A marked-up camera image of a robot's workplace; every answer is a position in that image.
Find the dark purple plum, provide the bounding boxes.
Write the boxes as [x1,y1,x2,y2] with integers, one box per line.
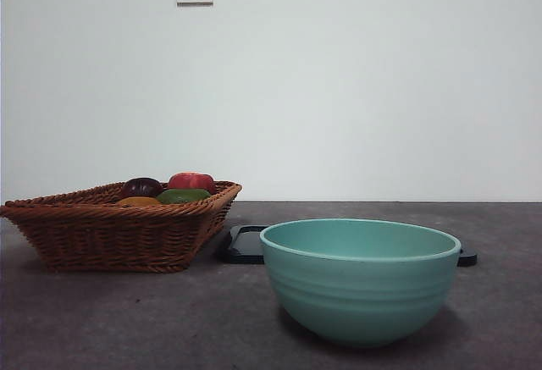
[121,177,164,199]

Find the red apple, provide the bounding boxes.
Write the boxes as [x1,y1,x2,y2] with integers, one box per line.
[167,171,217,193]

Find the teal ceramic bowl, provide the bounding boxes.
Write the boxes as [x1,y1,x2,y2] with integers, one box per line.
[259,217,462,349]

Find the dark teal plastic tray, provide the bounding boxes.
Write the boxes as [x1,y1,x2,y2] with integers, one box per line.
[218,224,478,266]

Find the green fruit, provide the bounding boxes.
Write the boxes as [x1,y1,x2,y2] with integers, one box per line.
[155,188,212,205]

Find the brown wicker basket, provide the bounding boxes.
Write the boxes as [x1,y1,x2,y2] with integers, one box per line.
[0,179,243,273]

